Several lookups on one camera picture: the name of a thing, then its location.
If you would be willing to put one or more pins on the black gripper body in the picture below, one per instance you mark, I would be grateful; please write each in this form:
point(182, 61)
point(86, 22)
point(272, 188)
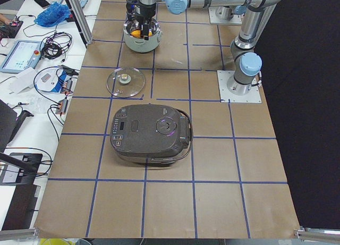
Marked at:
point(146, 8)

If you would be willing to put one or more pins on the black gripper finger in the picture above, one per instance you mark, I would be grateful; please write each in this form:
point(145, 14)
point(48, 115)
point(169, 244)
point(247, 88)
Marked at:
point(147, 29)

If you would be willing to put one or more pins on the yellow corn cob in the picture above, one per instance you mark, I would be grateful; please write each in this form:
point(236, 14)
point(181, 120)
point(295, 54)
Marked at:
point(137, 34)

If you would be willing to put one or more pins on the glass pot lid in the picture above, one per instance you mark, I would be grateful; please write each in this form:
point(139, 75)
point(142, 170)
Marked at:
point(125, 82)

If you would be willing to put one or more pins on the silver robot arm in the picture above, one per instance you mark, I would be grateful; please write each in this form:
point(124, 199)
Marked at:
point(256, 15)

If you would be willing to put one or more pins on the grey cooking pot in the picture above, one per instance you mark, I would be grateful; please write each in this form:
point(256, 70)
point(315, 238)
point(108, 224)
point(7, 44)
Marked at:
point(139, 44)

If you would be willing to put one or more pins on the blue plastic bag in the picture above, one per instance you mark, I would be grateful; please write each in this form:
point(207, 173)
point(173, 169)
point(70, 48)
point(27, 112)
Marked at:
point(53, 15)

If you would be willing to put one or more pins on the black smartphone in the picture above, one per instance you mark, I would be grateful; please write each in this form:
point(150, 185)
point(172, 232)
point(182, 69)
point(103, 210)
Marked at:
point(43, 3)

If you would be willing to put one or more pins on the black rice cooker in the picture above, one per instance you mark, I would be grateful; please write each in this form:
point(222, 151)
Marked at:
point(151, 134)

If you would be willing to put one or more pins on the white round device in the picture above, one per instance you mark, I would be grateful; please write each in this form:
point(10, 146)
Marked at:
point(48, 80)

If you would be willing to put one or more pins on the teach pendant tablet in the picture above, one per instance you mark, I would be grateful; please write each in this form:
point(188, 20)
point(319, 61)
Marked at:
point(24, 54)

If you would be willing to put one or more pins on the white paper box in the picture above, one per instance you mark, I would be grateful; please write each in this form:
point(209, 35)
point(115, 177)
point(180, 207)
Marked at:
point(23, 80)

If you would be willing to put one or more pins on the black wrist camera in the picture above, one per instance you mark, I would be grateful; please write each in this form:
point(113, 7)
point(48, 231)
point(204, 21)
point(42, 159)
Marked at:
point(131, 9)

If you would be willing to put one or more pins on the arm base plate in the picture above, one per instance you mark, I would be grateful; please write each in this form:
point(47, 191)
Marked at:
point(232, 92)
point(224, 15)

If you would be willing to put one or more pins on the aluminium frame post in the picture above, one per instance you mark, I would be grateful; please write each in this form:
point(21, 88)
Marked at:
point(80, 21)

